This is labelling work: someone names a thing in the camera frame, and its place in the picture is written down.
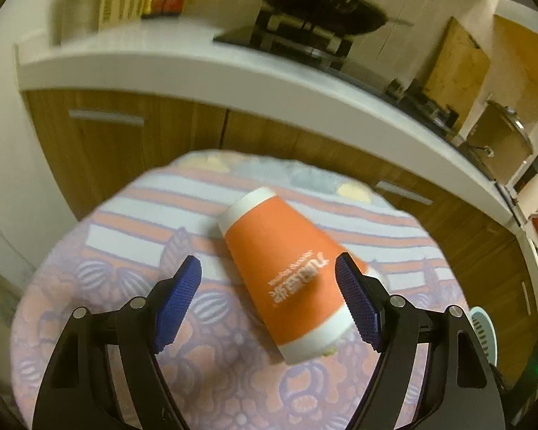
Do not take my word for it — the floral pink table cloth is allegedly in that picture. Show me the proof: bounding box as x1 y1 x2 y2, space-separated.
10 150 480 430

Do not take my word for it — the white electric kettle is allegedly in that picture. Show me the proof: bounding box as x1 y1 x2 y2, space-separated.
515 174 538 220

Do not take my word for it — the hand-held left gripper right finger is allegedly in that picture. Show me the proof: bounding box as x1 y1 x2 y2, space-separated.
335 252 506 430

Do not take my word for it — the pale green plastic bin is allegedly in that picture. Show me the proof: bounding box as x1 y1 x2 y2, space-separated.
470 307 498 366

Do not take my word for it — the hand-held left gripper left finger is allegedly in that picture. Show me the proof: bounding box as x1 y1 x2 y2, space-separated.
32 255 202 430

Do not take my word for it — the beige cooker pot with lid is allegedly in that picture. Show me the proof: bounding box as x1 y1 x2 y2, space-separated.
466 94 534 186

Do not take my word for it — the wooden kitchen cabinet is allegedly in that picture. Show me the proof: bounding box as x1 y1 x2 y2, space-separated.
15 13 538 386

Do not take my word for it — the orange paper cup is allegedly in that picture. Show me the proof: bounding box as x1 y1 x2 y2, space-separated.
218 187 382 363

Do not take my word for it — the short metal cabinet handle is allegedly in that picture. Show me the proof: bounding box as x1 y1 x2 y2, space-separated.
376 180 433 206

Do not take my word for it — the long metal cabinet handle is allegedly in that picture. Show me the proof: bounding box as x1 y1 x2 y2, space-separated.
69 109 145 126

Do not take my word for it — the yellow wall cabinet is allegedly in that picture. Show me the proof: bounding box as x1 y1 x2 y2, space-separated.
493 13 538 95

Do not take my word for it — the black frying pan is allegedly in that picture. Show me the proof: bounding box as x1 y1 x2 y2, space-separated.
251 0 440 39

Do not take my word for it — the black gas stove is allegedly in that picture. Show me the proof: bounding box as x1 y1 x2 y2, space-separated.
213 9 494 180

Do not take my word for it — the wooden cutting board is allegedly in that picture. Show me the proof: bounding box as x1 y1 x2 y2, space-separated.
424 17 491 119

